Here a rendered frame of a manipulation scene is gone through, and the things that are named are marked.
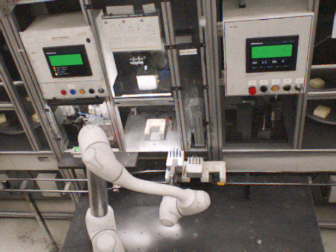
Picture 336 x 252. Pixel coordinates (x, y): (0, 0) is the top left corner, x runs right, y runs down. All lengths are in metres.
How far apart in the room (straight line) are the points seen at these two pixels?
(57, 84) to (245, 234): 1.41
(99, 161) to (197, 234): 0.91
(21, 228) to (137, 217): 1.44
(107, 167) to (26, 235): 1.98
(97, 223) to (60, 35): 1.05
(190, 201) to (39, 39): 1.20
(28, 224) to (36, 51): 1.85
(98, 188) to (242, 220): 0.91
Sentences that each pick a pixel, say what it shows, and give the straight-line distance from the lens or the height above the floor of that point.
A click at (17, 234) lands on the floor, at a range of 3.64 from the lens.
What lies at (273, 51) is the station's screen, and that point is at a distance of 2.04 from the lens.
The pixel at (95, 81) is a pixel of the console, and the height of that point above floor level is 1.48.
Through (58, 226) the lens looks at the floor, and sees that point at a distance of 3.52.
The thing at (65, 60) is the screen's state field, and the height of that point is 1.65.
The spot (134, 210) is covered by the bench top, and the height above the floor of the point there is 0.68.
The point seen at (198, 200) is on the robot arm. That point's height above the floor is 1.09.
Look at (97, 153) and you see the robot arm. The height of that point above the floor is 1.53.
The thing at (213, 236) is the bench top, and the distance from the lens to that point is 2.36.
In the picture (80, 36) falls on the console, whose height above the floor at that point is 1.78.
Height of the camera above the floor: 2.63
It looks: 37 degrees down
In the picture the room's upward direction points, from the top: 12 degrees counter-clockwise
